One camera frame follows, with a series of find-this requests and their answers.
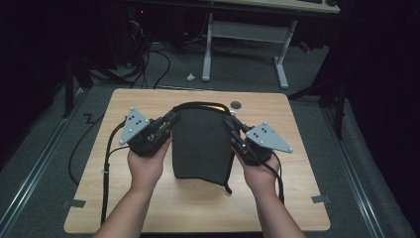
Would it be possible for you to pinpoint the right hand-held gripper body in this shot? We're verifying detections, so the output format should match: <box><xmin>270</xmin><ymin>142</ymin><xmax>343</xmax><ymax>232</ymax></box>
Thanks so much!
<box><xmin>231</xmin><ymin>122</ymin><xmax>294</xmax><ymax>167</ymax></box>

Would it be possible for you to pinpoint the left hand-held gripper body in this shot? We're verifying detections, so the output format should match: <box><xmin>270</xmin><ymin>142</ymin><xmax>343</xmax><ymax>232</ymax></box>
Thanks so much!
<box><xmin>118</xmin><ymin>107</ymin><xmax>172</xmax><ymax>158</ymax></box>

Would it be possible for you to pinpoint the dark grey yellow-lined cloth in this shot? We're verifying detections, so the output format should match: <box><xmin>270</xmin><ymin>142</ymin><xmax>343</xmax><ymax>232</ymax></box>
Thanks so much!
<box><xmin>171</xmin><ymin>101</ymin><xmax>236</xmax><ymax>195</ymax></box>

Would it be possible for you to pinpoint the person's left hand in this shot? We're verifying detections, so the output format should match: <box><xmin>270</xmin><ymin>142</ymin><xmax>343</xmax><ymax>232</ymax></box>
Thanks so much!
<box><xmin>127</xmin><ymin>137</ymin><xmax>172</xmax><ymax>195</ymax></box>

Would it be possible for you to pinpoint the person's right hand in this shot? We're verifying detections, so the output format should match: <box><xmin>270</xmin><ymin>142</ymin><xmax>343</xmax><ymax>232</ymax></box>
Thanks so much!
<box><xmin>232</xmin><ymin>148</ymin><xmax>281</xmax><ymax>200</ymax></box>

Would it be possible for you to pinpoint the grey tape strip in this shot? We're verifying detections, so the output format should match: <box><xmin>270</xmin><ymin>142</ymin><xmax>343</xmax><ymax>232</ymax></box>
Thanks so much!
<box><xmin>311</xmin><ymin>194</ymin><xmax>331</xmax><ymax>204</ymax></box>
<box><xmin>62</xmin><ymin>198</ymin><xmax>87</xmax><ymax>208</ymax></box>

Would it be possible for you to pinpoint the black metal stand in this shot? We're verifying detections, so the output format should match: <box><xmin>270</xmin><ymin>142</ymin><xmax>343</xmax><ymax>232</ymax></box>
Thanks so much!
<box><xmin>286</xmin><ymin>75</ymin><xmax>348</xmax><ymax>140</ymax></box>
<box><xmin>62</xmin><ymin>56</ymin><xmax>95</xmax><ymax>119</ymax></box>

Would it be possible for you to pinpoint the white-legged desk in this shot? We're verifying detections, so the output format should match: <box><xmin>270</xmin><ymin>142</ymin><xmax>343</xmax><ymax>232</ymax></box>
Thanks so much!
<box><xmin>201</xmin><ymin>0</ymin><xmax>341</xmax><ymax>90</ymax></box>

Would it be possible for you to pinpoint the right hand-held gripper cable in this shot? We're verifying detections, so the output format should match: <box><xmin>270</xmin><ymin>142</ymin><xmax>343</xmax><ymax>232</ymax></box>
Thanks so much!
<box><xmin>261</xmin><ymin>152</ymin><xmax>285</xmax><ymax>204</ymax></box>

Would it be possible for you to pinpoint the hand-held gripper cable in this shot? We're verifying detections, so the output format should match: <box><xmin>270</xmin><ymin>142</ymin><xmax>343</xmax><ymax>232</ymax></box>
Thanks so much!
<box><xmin>261</xmin><ymin>152</ymin><xmax>285</xmax><ymax>204</ymax></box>
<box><xmin>100</xmin><ymin>120</ymin><xmax>132</xmax><ymax>226</ymax></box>

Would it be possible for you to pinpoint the left hand-held gripper cable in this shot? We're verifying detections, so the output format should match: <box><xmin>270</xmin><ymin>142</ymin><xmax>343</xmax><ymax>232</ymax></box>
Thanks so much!
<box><xmin>100</xmin><ymin>120</ymin><xmax>132</xmax><ymax>226</ymax></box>

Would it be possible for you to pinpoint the bundle of black cables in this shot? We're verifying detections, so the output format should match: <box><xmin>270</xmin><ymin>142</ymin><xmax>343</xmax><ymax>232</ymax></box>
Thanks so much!
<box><xmin>88</xmin><ymin>19</ymin><xmax>172</xmax><ymax>90</ymax></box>

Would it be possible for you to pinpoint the thin black floor cable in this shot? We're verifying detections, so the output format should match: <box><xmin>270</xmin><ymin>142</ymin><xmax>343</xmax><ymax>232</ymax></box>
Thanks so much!
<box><xmin>67</xmin><ymin>113</ymin><xmax>105</xmax><ymax>186</ymax></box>

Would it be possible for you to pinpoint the metal floor rail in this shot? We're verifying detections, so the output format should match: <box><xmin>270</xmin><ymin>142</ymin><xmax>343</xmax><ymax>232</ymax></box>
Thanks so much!
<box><xmin>0</xmin><ymin>87</ymin><xmax>88</xmax><ymax>232</ymax></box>
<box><xmin>321</xmin><ymin>107</ymin><xmax>385</xmax><ymax>238</ymax></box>

